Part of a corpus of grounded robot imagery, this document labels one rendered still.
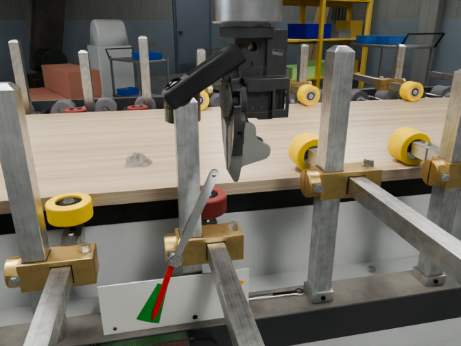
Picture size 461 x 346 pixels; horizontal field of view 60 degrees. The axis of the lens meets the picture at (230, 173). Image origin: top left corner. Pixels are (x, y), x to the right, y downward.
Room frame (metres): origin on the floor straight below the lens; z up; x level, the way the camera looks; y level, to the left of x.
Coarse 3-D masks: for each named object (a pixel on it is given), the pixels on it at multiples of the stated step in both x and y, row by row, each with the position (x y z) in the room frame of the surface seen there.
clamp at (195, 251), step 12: (204, 228) 0.63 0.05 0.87; (216, 228) 0.63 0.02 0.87; (240, 228) 0.63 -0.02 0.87; (168, 240) 0.59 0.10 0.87; (192, 240) 0.58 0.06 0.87; (204, 240) 0.59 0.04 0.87; (216, 240) 0.59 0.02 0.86; (228, 240) 0.60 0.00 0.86; (240, 240) 0.60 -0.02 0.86; (168, 252) 0.58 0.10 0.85; (192, 252) 0.58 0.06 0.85; (204, 252) 0.59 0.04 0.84; (228, 252) 0.60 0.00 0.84; (240, 252) 0.60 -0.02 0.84; (192, 264) 0.58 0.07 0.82
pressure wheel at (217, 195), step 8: (216, 192) 0.71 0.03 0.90; (224, 192) 0.70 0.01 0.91; (208, 200) 0.66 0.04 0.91; (216, 200) 0.66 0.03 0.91; (224, 200) 0.68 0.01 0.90; (208, 208) 0.65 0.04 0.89; (216, 208) 0.66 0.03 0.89; (224, 208) 0.68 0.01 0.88; (208, 216) 0.65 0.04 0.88; (216, 216) 0.66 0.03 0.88
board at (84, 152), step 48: (48, 144) 1.05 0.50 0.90; (96, 144) 1.05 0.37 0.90; (144, 144) 1.05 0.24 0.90; (288, 144) 1.05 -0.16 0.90; (384, 144) 1.05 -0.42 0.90; (0, 192) 0.72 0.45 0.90; (48, 192) 0.72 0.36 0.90; (96, 192) 0.72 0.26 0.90; (144, 192) 0.73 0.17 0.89; (240, 192) 0.77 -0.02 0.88
